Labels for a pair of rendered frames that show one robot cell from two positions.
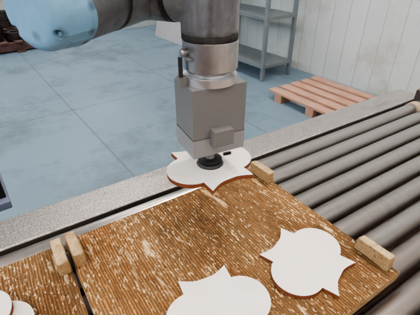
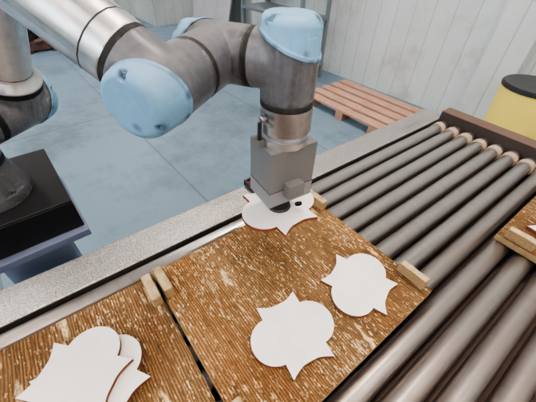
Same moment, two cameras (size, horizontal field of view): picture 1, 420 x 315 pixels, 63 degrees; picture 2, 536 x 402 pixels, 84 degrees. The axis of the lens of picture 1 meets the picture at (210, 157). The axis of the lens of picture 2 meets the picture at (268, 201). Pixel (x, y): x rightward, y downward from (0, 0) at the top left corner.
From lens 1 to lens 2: 0.11 m
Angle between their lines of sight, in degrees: 11
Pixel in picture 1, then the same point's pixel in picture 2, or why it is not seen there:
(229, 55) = (305, 123)
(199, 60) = (278, 128)
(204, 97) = (281, 158)
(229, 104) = (301, 161)
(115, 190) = (187, 219)
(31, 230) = (118, 262)
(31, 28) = (132, 120)
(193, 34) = (274, 104)
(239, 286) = (306, 310)
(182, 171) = (255, 215)
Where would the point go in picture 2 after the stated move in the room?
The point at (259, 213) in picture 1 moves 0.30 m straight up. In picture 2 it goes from (316, 239) to (344, 109)
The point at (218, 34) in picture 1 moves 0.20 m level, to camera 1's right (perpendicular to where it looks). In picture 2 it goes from (298, 105) to (446, 105)
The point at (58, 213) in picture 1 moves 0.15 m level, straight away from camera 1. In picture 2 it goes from (139, 243) to (120, 204)
